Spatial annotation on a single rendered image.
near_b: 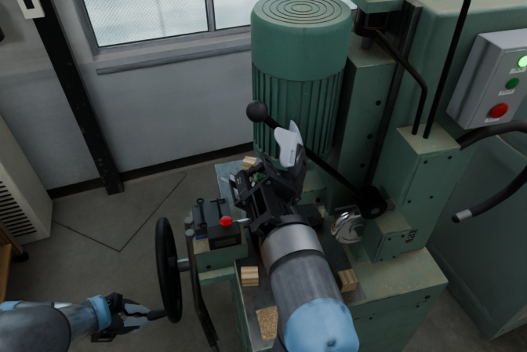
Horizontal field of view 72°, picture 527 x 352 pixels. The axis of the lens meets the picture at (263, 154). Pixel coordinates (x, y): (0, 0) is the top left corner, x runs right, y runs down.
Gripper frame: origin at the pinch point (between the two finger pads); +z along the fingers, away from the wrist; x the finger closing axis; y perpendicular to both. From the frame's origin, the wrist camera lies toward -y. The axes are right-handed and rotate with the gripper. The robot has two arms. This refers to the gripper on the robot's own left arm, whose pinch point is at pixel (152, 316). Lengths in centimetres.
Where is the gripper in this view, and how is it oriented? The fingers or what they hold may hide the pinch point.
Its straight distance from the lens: 112.0
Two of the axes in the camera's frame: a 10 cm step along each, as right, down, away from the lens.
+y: -4.8, 7.2, 4.9
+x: 2.4, 6.5, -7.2
